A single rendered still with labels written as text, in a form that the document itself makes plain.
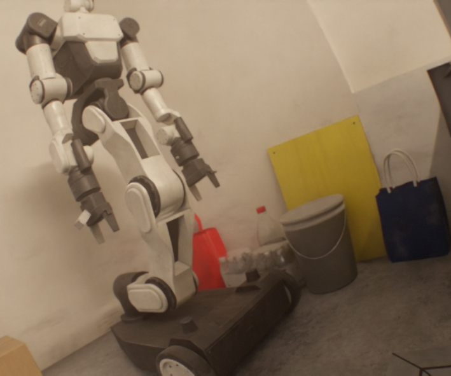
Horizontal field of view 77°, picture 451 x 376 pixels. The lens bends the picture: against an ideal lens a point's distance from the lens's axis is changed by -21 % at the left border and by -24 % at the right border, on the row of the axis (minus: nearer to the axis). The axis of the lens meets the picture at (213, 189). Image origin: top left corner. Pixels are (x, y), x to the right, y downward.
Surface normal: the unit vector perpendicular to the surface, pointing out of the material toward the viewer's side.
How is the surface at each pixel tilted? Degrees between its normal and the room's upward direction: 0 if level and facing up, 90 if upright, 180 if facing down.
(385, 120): 90
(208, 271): 91
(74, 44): 98
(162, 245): 115
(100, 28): 90
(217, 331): 45
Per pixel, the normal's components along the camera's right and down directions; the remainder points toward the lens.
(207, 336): 0.26, -0.84
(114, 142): -0.36, 0.61
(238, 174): -0.58, 0.25
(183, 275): 0.81, 0.25
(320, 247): -0.30, 0.21
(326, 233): -0.04, 0.11
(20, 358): 0.75, -0.27
